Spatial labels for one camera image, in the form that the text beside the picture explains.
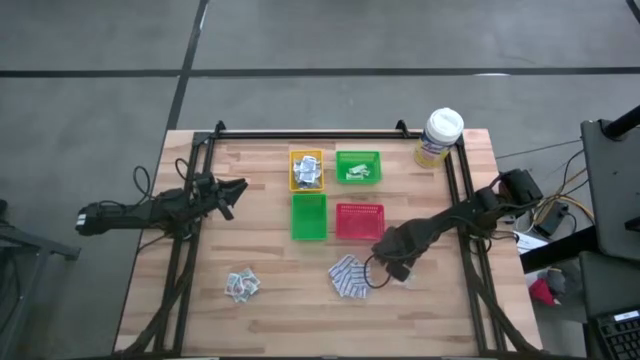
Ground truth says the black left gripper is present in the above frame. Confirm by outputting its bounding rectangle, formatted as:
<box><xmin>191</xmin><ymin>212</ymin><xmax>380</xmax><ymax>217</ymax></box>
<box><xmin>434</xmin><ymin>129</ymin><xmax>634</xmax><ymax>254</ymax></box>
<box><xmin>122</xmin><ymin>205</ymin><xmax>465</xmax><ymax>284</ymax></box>
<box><xmin>189</xmin><ymin>172</ymin><xmax>250</xmax><ymax>221</ymax></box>

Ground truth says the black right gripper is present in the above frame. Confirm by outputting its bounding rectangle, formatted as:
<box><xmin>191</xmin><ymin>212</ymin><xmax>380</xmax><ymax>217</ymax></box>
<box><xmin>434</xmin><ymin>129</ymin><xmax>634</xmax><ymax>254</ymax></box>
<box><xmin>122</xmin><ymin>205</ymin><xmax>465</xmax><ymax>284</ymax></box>
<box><xmin>372</xmin><ymin>224</ymin><xmax>436</xmax><ymax>282</ymax></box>

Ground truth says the yellow plastic basket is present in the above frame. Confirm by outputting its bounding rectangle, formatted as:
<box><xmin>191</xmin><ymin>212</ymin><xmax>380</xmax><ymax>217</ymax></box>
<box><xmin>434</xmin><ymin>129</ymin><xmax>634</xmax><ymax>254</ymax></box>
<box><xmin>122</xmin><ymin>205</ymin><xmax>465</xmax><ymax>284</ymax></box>
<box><xmin>287</xmin><ymin>148</ymin><xmax>325</xmax><ymax>194</ymax></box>

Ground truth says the red plastic basket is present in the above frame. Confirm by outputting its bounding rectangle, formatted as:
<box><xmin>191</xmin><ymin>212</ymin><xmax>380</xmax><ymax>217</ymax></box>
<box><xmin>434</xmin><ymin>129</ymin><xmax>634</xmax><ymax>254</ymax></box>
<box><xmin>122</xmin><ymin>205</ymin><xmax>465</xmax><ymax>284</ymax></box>
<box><xmin>334</xmin><ymin>202</ymin><xmax>387</xmax><ymax>241</ymax></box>

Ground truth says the green plastic basket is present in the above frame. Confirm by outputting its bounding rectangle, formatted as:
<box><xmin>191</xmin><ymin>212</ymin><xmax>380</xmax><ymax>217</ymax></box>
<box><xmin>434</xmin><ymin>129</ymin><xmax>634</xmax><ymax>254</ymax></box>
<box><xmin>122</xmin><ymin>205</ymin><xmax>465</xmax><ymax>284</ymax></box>
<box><xmin>334</xmin><ymin>150</ymin><xmax>383</xmax><ymax>186</ymax></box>
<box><xmin>290</xmin><ymin>193</ymin><xmax>328</xmax><ymax>242</ymax></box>

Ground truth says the white paper sheet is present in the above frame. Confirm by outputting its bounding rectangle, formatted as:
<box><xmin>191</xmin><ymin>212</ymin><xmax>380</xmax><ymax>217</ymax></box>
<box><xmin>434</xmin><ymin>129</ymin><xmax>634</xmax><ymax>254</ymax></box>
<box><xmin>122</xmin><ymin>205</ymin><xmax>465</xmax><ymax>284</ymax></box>
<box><xmin>514</xmin><ymin>230</ymin><xmax>550</xmax><ymax>255</ymax></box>

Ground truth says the red cloth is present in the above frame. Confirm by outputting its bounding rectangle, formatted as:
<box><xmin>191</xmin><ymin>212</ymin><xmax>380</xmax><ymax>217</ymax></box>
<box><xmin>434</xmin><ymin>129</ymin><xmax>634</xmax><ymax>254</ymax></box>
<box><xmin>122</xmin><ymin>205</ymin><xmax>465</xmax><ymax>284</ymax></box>
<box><xmin>528</xmin><ymin>277</ymin><xmax>560</xmax><ymax>306</ymax></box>

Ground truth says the Lysol wipes canister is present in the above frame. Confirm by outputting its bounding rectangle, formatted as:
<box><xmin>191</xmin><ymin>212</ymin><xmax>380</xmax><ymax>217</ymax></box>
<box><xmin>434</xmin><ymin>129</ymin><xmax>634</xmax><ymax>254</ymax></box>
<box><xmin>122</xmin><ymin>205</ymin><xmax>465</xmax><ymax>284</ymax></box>
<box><xmin>412</xmin><ymin>106</ymin><xmax>465</xmax><ymax>169</ymax></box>

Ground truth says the black power adapter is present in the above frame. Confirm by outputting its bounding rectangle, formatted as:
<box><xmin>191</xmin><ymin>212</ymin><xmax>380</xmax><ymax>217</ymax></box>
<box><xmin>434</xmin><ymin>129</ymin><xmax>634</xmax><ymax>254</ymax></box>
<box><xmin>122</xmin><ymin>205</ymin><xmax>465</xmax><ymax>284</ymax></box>
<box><xmin>533</xmin><ymin>201</ymin><xmax>570</xmax><ymax>238</ymax></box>

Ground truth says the grey cloth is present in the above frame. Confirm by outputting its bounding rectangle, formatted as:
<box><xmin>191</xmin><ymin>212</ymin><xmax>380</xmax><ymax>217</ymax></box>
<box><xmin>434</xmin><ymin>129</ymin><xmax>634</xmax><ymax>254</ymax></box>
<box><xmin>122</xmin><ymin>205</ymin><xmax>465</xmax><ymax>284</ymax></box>
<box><xmin>542</xmin><ymin>266</ymin><xmax>579</xmax><ymax>297</ymax></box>

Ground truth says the grey metal stand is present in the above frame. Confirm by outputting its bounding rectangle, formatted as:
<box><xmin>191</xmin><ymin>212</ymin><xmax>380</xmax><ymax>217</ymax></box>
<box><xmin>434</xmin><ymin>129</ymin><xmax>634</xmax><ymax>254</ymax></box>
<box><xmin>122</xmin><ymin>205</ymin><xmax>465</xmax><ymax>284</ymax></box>
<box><xmin>0</xmin><ymin>199</ymin><xmax>82</xmax><ymax>360</ymax></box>

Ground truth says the black laptop keyboard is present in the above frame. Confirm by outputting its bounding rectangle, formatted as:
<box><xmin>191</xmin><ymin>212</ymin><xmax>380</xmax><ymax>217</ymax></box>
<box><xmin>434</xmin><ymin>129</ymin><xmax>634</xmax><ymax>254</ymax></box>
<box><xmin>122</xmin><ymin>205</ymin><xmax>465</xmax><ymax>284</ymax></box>
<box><xmin>593</xmin><ymin>308</ymin><xmax>640</xmax><ymax>360</ymax></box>

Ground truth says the black pole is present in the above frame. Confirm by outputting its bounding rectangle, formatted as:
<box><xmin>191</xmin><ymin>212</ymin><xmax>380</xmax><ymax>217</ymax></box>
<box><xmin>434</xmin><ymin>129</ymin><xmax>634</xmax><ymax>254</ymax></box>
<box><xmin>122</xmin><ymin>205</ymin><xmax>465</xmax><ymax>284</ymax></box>
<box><xmin>601</xmin><ymin>103</ymin><xmax>640</xmax><ymax>140</ymax></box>

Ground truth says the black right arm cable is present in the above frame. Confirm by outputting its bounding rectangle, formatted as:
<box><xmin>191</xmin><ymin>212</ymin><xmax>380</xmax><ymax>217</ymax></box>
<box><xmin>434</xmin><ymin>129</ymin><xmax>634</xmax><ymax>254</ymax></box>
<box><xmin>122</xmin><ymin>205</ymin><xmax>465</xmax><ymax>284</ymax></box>
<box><xmin>363</xmin><ymin>197</ymin><xmax>521</xmax><ymax>291</ymax></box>

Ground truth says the black metal table frame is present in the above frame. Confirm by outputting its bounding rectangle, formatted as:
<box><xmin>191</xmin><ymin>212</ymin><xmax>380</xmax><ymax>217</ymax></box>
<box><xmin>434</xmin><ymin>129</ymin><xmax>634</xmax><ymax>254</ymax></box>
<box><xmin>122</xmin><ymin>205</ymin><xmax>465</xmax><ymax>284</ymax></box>
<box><xmin>114</xmin><ymin>119</ymin><xmax>541</xmax><ymax>359</ymax></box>

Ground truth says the yellow floor cable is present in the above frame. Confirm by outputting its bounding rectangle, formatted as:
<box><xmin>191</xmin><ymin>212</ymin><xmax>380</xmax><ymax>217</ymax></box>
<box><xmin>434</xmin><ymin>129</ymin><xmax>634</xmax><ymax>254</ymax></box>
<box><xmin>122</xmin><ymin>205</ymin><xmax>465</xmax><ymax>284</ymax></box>
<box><xmin>532</xmin><ymin>167</ymin><xmax>595</xmax><ymax>226</ymax></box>

